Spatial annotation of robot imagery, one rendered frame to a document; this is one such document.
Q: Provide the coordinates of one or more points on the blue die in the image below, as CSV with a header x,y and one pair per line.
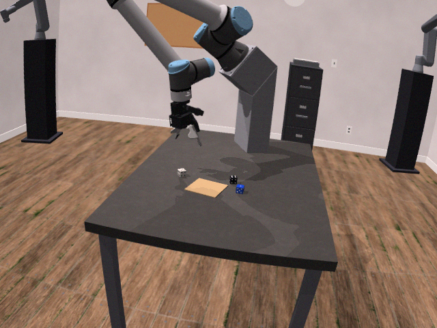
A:
x,y
240,189

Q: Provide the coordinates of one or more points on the tan flat mat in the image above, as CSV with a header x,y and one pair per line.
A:
x,y
206,187

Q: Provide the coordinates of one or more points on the white die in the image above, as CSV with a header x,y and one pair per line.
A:
x,y
181,172

